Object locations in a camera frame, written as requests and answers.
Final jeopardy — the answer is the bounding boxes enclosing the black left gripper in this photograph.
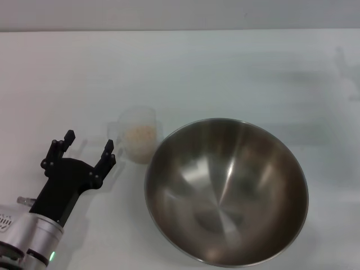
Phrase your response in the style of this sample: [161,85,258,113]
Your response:
[29,129,117,226]

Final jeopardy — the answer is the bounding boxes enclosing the clear plastic measuring cup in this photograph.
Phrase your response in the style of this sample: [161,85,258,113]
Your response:
[106,106,164,164]

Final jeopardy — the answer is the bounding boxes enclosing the stainless steel mixing bowl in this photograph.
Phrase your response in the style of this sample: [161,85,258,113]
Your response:
[143,118,310,268]

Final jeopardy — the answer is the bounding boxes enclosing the raw rice grains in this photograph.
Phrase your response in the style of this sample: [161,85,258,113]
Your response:
[123,124,157,163]

